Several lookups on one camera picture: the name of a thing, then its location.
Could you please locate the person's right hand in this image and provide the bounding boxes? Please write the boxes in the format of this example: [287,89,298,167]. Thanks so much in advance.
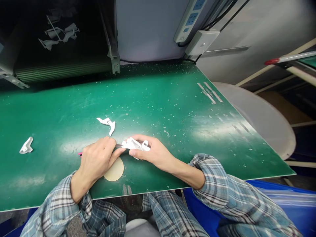
[128,134,176,171]

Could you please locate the person's left hand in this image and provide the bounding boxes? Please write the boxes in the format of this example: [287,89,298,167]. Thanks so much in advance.
[79,136,126,180]

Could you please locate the pink handled trimming knife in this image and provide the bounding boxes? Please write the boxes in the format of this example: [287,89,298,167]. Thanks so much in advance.
[78,144,125,157]

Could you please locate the white moulded plastic part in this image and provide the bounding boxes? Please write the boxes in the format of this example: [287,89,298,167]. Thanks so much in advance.
[120,137,151,152]

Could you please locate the round tan disc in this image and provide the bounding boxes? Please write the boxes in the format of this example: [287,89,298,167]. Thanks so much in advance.
[103,157,125,182]

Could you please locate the green work mat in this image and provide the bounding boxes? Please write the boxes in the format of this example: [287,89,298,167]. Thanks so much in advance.
[0,62,297,212]

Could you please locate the person's body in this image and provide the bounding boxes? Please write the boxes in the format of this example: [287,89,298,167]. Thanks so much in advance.
[80,190,210,237]

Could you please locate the white hooked plastic piece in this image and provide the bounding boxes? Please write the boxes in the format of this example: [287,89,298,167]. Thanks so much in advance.
[19,136,34,154]

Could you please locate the dark conveyor belt machine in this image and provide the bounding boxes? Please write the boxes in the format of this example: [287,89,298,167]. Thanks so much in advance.
[0,0,121,90]

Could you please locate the blue plastic bin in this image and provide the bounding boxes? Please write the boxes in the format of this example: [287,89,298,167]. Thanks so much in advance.
[181,179,316,237]

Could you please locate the white round plastic tub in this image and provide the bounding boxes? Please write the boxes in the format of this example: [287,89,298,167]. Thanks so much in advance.
[212,82,297,161]

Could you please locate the metal bar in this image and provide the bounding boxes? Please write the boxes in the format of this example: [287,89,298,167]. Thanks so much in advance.
[204,45,251,54]

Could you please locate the white plastic sprue with parts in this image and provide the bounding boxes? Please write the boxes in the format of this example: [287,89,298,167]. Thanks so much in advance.
[38,14,81,52]

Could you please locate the white power strip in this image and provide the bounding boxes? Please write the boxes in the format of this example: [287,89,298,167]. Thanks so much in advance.
[173,0,207,44]

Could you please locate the brown cardboard box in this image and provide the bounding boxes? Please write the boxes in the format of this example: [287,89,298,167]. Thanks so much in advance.
[256,91,314,125]

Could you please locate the red tipped white rod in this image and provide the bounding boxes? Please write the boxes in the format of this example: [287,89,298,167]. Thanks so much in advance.
[264,50,316,66]

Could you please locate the white wall junction box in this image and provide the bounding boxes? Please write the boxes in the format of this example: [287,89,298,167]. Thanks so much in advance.
[184,29,221,56]

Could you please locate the black cables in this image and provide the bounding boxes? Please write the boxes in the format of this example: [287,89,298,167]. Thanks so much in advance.
[177,0,250,65]

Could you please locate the white tube frame rack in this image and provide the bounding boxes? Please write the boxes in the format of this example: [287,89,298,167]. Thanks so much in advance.
[236,37,316,173]

